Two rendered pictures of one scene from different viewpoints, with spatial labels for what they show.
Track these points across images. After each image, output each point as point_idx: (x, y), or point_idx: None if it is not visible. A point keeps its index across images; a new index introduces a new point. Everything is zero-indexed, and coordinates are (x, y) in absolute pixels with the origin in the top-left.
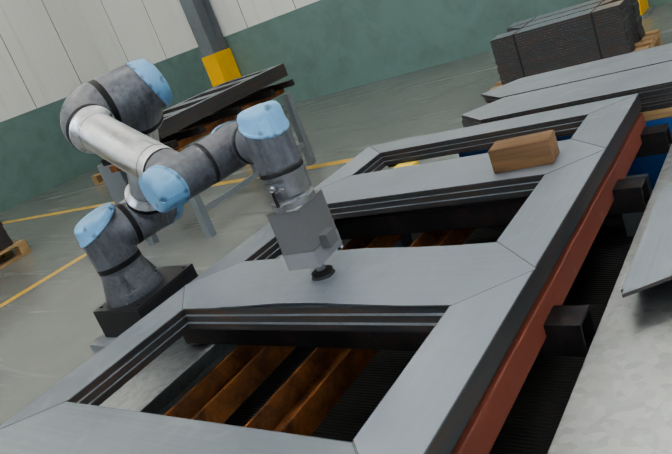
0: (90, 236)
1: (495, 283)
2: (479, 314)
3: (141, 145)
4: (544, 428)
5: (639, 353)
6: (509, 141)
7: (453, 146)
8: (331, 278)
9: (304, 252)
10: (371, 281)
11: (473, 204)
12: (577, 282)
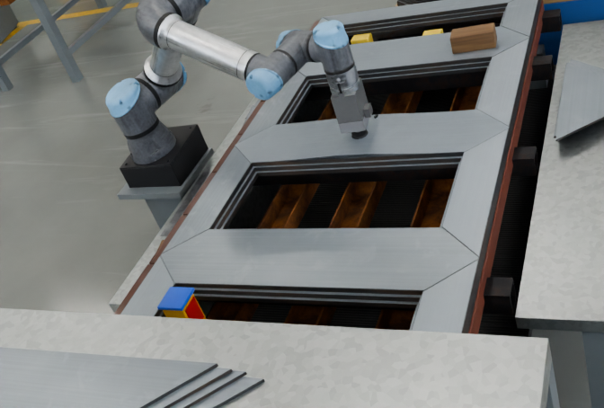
0: (126, 108)
1: (487, 137)
2: (484, 156)
3: (237, 51)
4: None
5: (567, 172)
6: (464, 31)
7: (402, 22)
8: (368, 137)
9: (355, 121)
10: (400, 137)
11: None
12: None
